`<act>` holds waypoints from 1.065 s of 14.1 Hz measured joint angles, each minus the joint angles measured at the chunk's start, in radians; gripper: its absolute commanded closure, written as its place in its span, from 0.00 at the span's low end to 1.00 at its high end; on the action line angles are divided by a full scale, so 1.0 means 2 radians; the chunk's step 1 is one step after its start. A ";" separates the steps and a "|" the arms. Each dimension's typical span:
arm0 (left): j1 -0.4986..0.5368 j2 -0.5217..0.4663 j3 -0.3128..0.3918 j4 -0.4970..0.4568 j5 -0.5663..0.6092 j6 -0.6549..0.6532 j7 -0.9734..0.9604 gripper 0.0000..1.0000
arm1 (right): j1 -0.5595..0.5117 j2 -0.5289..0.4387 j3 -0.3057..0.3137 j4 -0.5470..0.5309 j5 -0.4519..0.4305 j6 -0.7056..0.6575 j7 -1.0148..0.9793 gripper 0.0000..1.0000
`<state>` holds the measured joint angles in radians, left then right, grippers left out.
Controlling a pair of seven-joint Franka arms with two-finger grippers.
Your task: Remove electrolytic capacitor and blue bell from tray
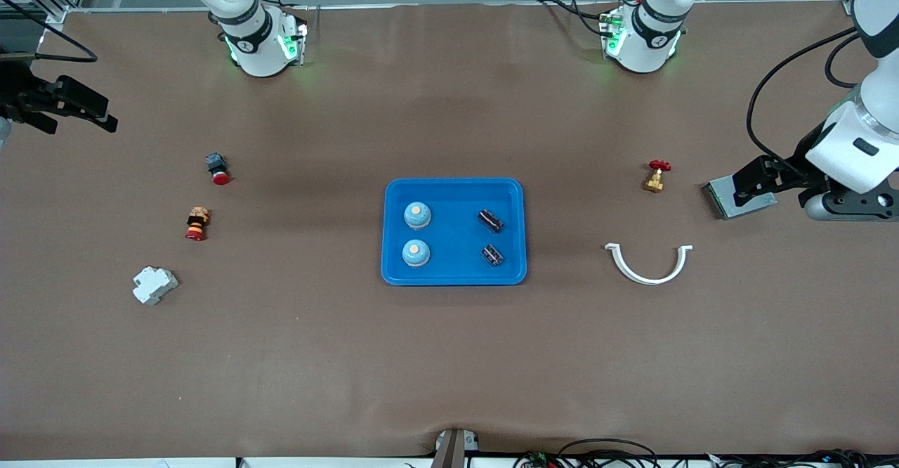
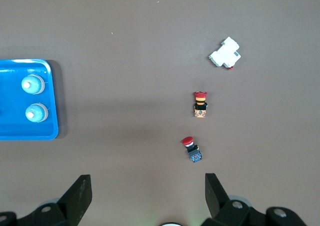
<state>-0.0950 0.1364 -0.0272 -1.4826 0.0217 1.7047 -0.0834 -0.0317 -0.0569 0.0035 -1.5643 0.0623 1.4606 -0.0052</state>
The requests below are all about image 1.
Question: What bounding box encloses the blue plastic tray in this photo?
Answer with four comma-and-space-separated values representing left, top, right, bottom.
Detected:
381, 177, 527, 287

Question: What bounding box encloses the black cable bundle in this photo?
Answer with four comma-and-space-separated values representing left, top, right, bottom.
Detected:
513, 438, 899, 468

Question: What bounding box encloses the grey metal camera bracket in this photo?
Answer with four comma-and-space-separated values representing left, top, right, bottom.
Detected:
431, 428, 480, 468

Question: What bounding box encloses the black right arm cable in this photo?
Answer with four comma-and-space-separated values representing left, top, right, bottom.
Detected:
0, 0, 98, 63

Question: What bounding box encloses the white curved pipe clip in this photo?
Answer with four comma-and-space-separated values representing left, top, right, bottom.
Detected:
604, 242, 694, 286

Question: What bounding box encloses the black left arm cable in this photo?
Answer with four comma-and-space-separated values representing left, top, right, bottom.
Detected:
746, 27, 861, 168

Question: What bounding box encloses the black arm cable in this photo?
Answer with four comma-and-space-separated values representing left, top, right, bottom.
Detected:
0, 0, 98, 63
746, 27, 861, 168

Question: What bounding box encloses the white circuit breaker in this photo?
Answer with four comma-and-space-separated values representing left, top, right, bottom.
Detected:
132, 266, 179, 306

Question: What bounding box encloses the grey metal box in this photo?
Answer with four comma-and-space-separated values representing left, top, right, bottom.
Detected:
702, 176, 778, 221

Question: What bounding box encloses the red emergency stop button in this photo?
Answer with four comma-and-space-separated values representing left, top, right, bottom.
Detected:
205, 152, 232, 186

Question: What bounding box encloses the brass valve red handle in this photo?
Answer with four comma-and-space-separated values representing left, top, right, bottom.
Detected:
642, 160, 672, 194

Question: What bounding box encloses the red yellow push button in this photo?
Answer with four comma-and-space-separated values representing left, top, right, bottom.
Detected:
185, 207, 211, 242

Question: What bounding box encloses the green lit base connector box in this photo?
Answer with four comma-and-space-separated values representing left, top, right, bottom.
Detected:
598, 6, 627, 58
277, 18, 310, 68

